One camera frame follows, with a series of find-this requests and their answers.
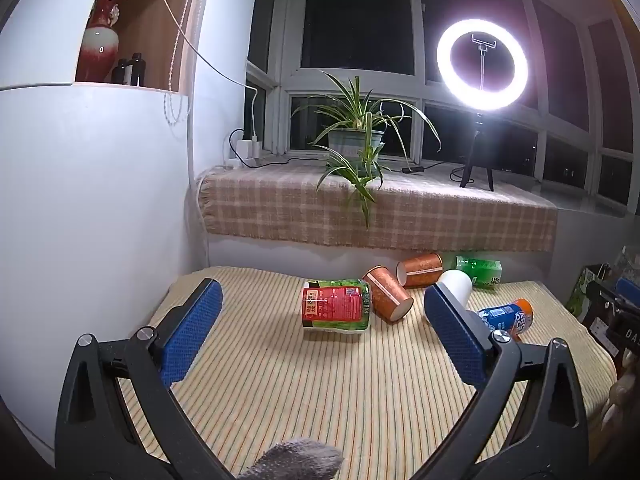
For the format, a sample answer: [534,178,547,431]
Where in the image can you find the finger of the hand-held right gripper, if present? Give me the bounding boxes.
[615,275,640,307]

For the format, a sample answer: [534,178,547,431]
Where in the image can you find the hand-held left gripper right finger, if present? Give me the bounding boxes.
[414,282,589,480]

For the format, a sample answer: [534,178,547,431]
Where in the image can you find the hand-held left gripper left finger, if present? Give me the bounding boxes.
[55,278,237,480]

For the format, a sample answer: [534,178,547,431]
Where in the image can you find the red green noodle cup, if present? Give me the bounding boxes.
[301,279,374,337]

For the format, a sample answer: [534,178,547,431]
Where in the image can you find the white paper cup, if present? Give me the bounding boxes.
[423,269,474,327]

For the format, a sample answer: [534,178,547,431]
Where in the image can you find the brown paper cup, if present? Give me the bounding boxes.
[362,265,414,324]
[396,253,445,289]

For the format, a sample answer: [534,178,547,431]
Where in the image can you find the person's right hand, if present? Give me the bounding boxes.
[601,369,640,433]

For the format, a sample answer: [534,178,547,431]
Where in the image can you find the green box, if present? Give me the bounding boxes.
[566,263,614,322]

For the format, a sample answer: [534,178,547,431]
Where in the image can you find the blue orange drink bottle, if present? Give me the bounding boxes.
[477,298,534,342]

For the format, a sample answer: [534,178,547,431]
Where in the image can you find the green plastic bottle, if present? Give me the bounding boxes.
[442,252,503,289]

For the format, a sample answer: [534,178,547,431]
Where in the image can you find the striped table mat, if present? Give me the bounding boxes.
[117,265,619,480]

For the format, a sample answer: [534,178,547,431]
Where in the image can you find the checked windowsill cloth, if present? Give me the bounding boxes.
[197,161,559,254]

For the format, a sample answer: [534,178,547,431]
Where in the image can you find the white cabinet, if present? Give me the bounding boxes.
[0,0,213,453]

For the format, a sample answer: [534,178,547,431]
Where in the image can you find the grey fuzzy cloth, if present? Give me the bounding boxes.
[234,437,347,480]

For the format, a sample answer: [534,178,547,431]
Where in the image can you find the white charger plug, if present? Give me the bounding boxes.
[235,134,264,161]

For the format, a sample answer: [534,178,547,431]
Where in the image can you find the potted spider plant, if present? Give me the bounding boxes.
[304,71,443,230]

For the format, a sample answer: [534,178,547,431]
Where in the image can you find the red white vase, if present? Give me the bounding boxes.
[76,0,132,83]

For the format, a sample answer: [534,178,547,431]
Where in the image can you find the black cable with switch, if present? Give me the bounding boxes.
[384,159,471,183]

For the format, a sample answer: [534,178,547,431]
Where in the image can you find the white bead cord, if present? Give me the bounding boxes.
[162,0,207,126]

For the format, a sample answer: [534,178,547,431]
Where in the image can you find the white window frame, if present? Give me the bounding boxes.
[246,0,640,207]

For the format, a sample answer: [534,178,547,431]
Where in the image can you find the ring light on tripod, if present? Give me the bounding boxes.
[435,17,530,193]

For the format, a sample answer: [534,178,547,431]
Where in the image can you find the white cable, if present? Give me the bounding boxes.
[149,0,260,137]

